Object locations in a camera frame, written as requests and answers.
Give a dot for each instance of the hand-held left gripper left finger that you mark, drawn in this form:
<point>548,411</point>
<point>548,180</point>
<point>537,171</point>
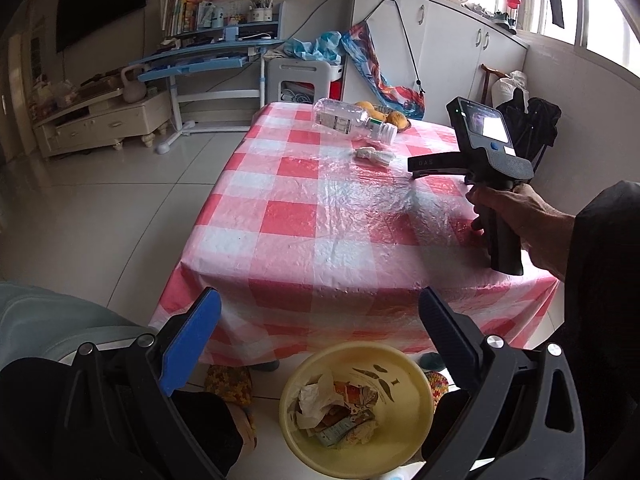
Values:
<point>192,335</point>

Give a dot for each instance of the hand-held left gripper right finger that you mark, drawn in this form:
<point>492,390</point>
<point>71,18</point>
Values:
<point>450,340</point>

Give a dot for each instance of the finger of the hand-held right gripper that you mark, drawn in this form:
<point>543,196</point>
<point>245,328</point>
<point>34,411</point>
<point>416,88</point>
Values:
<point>414,165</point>

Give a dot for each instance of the yellow plastic basin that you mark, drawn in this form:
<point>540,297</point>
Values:
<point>400,410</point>

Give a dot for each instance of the red snack packet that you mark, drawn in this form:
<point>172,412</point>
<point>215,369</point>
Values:
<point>350,392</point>

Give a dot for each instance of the beige paper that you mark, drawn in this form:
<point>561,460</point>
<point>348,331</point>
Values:
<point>312,400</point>

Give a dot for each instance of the blue white drink carton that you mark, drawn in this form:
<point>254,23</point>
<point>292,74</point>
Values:
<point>335,432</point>

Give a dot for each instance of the person's right forearm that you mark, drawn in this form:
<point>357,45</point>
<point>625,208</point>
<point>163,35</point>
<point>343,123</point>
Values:
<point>610,285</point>

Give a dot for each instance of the person's right hand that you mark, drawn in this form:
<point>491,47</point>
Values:
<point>525,215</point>

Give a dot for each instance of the white tissue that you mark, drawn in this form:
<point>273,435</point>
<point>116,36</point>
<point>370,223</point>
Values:
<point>382,158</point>
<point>365,152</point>

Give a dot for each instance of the dark woven fruit basket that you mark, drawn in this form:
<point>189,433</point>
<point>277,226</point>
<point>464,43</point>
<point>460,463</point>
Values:
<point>407,121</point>

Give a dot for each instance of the colourful knit slipper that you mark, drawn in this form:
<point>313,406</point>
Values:
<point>227,385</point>
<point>437,385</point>

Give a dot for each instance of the white stuffed bag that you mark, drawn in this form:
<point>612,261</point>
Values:
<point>507,87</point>

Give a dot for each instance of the person's right leg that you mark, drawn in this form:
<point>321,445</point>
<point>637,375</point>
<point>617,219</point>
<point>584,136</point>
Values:
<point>450,425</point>

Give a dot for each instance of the clear plastic bottle white cap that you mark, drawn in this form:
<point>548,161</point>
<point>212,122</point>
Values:
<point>340,117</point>

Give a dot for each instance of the dark wooden chair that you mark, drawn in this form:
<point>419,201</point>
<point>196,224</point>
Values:
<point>486,77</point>

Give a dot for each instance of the colourful printed cloth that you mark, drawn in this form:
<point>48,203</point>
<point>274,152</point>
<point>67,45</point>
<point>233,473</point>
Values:
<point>370,60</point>

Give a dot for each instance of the red white checkered tablecloth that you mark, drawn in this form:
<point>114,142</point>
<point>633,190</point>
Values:
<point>310,220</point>

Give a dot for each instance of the white cabinet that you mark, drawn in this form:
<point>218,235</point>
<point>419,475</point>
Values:
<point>450,45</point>

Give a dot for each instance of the grey green cushioned chair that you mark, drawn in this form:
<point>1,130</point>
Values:
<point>50,320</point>

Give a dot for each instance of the white plastic stool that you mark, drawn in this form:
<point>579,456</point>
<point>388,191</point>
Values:
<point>300,72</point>

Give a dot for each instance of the blue plastic bag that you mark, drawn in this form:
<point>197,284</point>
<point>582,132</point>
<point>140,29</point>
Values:
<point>320,45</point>

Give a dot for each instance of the white pen holder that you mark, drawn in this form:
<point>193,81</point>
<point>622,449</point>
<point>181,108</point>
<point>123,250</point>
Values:
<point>261,12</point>

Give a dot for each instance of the cream television cabinet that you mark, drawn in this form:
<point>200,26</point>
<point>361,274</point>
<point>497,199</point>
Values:
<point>100,125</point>

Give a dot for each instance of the blue study desk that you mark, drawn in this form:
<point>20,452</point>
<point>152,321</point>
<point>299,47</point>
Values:
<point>200,57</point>

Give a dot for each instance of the beige kettlebell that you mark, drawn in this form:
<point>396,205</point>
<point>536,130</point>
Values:
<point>134,90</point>

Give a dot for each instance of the row of books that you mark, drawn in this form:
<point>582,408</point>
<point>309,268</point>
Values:
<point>177,15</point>

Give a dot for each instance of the black television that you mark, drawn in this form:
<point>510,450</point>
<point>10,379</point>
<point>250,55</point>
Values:
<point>100,0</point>

